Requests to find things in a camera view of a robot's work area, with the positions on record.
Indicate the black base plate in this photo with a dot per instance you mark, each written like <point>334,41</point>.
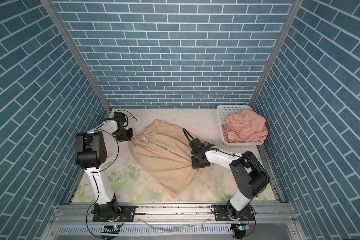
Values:
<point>223,213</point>
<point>122,214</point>

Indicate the pink shorts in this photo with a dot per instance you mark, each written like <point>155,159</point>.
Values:
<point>245,127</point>

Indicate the left aluminium corner post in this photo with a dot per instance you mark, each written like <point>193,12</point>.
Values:
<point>64,32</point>

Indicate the aluminium front rail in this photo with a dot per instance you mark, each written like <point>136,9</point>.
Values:
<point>270,220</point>

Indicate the right aluminium corner post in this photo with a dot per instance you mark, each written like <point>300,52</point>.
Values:
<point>292,14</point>

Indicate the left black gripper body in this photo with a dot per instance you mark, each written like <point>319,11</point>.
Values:
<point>124,134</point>

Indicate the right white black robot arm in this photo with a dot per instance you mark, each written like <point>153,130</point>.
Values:
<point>250,176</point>

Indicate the beige shorts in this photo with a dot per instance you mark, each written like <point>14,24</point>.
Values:
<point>166,156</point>

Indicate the white plastic basket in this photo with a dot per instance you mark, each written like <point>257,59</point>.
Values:
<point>225,110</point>

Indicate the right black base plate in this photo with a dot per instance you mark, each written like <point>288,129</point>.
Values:
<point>223,213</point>

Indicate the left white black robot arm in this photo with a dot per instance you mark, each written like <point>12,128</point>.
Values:
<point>91,155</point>

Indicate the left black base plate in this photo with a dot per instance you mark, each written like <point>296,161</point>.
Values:
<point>122,214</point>

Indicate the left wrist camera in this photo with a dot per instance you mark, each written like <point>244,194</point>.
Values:
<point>120,115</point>

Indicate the aluminium corner post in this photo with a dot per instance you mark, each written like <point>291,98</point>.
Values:
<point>292,14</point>
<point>64,32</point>

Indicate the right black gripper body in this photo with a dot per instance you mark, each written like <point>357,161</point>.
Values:
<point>196,162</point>

